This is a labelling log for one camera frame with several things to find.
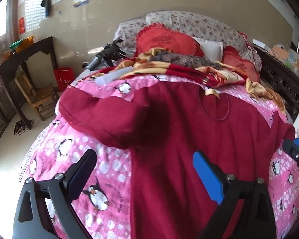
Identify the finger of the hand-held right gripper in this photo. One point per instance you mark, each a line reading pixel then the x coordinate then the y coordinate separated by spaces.
pixel 295 151

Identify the translucent plastic tube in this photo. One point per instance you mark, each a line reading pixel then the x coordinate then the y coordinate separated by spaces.
pixel 112 76

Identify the wooden chair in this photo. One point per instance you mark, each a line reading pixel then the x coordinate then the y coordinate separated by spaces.
pixel 42 97

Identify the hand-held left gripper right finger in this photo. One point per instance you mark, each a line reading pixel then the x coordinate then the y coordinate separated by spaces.
pixel 209 176

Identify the small red heart pillow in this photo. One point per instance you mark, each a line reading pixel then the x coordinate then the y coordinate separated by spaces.
pixel 239 64

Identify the green bag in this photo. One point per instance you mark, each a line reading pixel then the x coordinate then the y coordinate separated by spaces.
pixel 15 44

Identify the black tripod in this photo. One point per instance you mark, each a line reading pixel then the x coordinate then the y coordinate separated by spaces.
pixel 107 52

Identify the dark speckled cloth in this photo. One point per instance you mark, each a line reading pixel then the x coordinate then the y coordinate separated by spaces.
pixel 184 58

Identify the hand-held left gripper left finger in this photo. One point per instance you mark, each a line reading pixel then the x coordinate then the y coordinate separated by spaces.
pixel 82 171

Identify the floral grey quilt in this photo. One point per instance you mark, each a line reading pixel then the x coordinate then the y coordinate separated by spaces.
pixel 201 22

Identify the large red heart pillow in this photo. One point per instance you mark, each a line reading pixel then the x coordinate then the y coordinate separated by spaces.
pixel 164 39

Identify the red and gold blanket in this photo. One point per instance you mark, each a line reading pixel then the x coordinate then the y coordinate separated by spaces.
pixel 186 71

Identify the red bin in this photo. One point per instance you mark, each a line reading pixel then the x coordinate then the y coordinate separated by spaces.
pixel 63 77

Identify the dark red sweater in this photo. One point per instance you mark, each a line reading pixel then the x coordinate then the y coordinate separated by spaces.
pixel 177 129

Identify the pink penguin print blanket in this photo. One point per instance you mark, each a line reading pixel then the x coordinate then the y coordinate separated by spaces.
pixel 109 164

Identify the dark carved wooden headboard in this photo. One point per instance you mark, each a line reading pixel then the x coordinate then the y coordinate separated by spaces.
pixel 276 77

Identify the red wall decoration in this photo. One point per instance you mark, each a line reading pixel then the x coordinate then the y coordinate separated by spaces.
pixel 22 25

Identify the dark hanging cloth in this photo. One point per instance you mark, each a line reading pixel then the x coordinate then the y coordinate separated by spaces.
pixel 46 1

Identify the white pillow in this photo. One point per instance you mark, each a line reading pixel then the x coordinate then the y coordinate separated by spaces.
pixel 211 48

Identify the pair of slippers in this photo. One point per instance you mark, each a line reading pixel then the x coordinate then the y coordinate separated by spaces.
pixel 22 127

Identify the dark wooden table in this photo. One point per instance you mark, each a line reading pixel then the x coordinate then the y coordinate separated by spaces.
pixel 27 49

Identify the colourful wall poster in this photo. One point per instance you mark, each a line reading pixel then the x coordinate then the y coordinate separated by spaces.
pixel 294 62

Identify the yellow basket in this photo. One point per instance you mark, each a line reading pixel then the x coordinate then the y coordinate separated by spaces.
pixel 27 42

